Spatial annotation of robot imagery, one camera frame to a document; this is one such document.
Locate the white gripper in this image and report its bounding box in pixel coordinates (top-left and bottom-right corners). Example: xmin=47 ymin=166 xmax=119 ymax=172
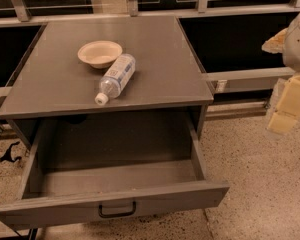
xmin=261 ymin=13 xmax=300 ymax=134

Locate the clear plastic water bottle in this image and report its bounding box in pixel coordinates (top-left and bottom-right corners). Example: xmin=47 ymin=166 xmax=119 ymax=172
xmin=95 ymin=54 xmax=136 ymax=105

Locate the grey open top drawer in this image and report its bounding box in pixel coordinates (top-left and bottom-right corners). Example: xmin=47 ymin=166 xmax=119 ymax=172
xmin=0 ymin=112 xmax=229 ymax=230

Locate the white paper bowl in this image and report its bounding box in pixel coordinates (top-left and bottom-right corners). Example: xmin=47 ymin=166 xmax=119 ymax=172
xmin=77 ymin=41 xmax=123 ymax=69

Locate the grey metal cabinet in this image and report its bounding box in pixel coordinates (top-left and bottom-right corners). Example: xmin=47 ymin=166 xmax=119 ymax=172
xmin=0 ymin=15 xmax=215 ymax=151

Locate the black clamp on floor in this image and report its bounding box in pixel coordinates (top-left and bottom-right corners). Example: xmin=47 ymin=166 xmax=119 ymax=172
xmin=0 ymin=141 xmax=22 ymax=163

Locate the metal window railing frame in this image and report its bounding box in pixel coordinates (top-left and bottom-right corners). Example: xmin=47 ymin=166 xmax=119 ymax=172
xmin=0 ymin=0 xmax=300 ymax=118

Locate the black drawer handle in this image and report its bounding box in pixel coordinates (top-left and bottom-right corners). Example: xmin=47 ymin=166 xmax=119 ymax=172
xmin=98 ymin=201 xmax=137 ymax=219

